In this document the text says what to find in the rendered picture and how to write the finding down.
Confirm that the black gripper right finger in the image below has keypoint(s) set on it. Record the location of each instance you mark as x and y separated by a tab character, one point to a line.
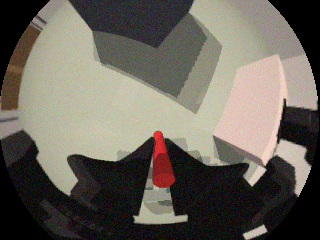
193	179

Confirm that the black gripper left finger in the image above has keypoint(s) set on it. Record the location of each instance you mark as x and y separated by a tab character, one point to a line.
127	176

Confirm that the red peg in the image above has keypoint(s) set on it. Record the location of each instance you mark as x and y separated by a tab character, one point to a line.
162	172

